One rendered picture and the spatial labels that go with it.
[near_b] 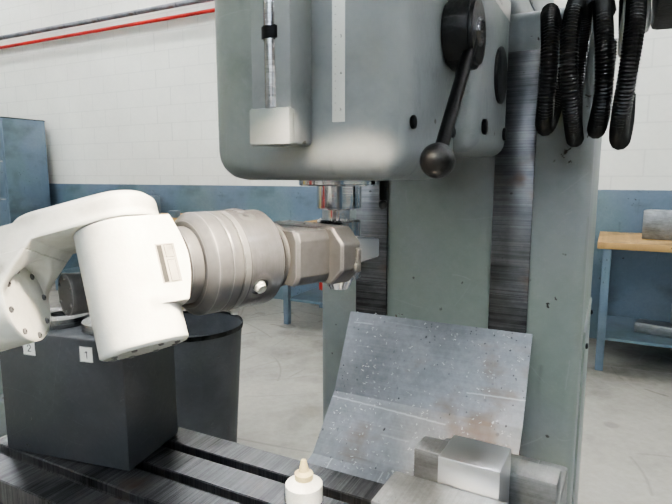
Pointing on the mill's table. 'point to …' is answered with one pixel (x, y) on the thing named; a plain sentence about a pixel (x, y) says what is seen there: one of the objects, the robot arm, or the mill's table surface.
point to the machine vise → (518, 493)
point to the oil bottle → (304, 487)
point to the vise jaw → (424, 492)
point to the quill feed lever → (471, 19)
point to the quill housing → (343, 92)
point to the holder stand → (87, 398)
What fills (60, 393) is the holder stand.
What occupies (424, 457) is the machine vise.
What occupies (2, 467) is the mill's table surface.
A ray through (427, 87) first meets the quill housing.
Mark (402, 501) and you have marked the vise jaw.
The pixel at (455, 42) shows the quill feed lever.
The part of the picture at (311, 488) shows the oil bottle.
